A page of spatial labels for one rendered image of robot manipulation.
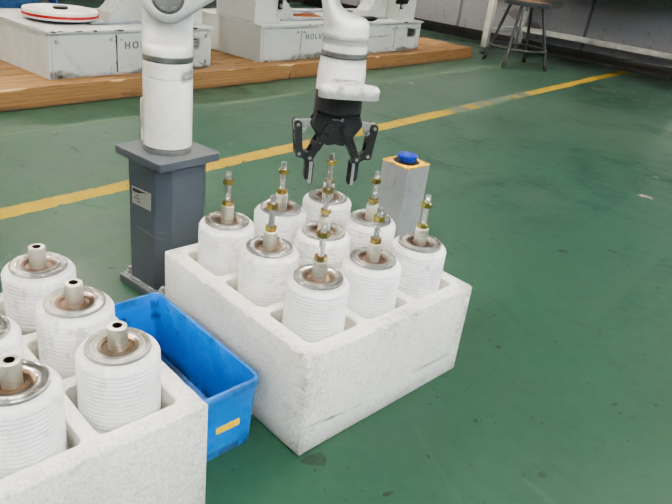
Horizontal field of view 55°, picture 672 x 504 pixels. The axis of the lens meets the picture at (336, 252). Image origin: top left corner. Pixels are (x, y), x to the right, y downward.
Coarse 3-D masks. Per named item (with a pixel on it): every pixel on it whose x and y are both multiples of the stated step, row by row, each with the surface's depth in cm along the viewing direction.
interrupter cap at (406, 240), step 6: (402, 234) 113; (408, 234) 114; (414, 234) 114; (402, 240) 111; (408, 240) 111; (432, 240) 112; (438, 240) 112; (408, 246) 109; (414, 246) 109; (420, 246) 110; (426, 246) 110; (432, 246) 110; (438, 246) 110; (420, 252) 108; (426, 252) 108; (432, 252) 108
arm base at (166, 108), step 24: (144, 72) 117; (168, 72) 116; (192, 72) 120; (144, 96) 119; (168, 96) 118; (192, 96) 122; (144, 120) 121; (168, 120) 119; (144, 144) 124; (168, 144) 121
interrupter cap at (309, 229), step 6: (312, 222) 113; (306, 228) 111; (312, 228) 111; (330, 228) 112; (336, 228) 112; (342, 228) 112; (306, 234) 109; (312, 234) 109; (330, 234) 110; (336, 234) 110; (342, 234) 110; (330, 240) 108
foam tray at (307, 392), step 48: (192, 288) 109; (240, 336) 101; (288, 336) 94; (336, 336) 95; (384, 336) 101; (432, 336) 112; (288, 384) 94; (336, 384) 97; (384, 384) 107; (288, 432) 97; (336, 432) 102
